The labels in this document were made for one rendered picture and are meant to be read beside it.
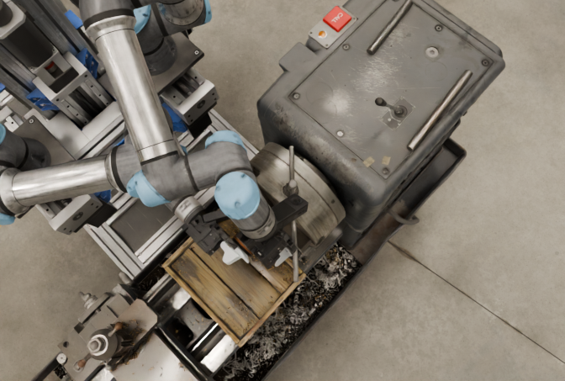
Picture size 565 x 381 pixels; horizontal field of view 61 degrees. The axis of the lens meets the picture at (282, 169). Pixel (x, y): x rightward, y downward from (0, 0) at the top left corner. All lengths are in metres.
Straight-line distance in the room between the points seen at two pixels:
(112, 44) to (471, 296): 2.09
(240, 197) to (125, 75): 0.31
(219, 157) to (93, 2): 0.36
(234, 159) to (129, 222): 1.56
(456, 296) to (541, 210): 0.63
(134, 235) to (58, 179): 1.20
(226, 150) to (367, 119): 0.51
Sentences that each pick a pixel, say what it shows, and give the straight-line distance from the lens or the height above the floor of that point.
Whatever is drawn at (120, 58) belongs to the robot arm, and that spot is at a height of 1.68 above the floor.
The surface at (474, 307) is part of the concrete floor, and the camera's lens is 2.59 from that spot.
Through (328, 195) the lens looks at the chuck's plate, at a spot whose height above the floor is 1.20.
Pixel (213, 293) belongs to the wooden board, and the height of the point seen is 0.89.
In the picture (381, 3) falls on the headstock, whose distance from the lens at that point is 1.50.
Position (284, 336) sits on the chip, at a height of 0.57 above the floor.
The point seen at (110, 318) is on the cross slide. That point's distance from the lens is 1.59.
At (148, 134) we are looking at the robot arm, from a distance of 0.93.
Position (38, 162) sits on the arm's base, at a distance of 1.51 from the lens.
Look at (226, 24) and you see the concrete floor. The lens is 3.00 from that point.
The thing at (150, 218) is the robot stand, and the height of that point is 0.21.
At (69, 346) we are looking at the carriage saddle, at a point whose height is 0.91.
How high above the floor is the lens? 2.46
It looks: 73 degrees down
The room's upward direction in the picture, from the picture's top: 8 degrees counter-clockwise
